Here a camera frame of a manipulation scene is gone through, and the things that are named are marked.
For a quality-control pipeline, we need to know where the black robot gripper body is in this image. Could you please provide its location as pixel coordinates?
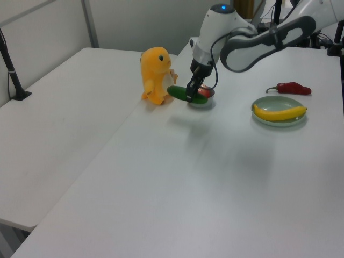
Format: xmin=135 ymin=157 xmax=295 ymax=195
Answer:
xmin=190 ymin=58 xmax=214 ymax=79

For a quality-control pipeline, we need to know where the dark green cucumber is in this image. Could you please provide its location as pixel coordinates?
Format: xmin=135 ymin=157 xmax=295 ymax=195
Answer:
xmin=166 ymin=85 xmax=209 ymax=105

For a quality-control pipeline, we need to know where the small grey bowl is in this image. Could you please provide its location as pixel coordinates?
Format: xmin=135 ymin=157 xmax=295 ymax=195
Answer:
xmin=187 ymin=85 xmax=216 ymax=110

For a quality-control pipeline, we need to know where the red apple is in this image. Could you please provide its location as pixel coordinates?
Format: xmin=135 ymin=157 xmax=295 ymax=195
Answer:
xmin=197 ymin=84 xmax=212 ymax=99

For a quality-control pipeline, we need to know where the orange plush toy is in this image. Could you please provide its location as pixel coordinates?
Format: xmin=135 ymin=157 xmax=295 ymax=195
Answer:
xmin=139 ymin=46 xmax=180 ymax=106

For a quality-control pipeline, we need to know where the pale green plate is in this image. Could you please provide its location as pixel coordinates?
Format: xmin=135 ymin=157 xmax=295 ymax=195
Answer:
xmin=250 ymin=95 xmax=308 ymax=127

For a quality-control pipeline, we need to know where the yellow banana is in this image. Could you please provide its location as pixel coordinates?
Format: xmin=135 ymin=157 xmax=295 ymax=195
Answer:
xmin=253 ymin=104 xmax=308 ymax=122

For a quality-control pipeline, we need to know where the red chili pepper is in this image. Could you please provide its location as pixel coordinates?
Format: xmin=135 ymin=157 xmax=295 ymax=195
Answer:
xmin=266 ymin=81 xmax=312 ymax=96

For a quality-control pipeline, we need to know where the black clamp stand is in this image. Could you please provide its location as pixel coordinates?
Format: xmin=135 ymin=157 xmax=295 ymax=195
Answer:
xmin=326 ymin=20 xmax=344 ymax=57

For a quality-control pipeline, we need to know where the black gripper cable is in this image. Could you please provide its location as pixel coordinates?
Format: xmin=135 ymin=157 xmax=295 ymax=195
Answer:
xmin=209 ymin=33 xmax=232 ymax=90

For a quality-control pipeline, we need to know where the black camera stand pole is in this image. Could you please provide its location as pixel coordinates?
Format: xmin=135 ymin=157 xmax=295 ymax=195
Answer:
xmin=0 ymin=26 xmax=33 ymax=102

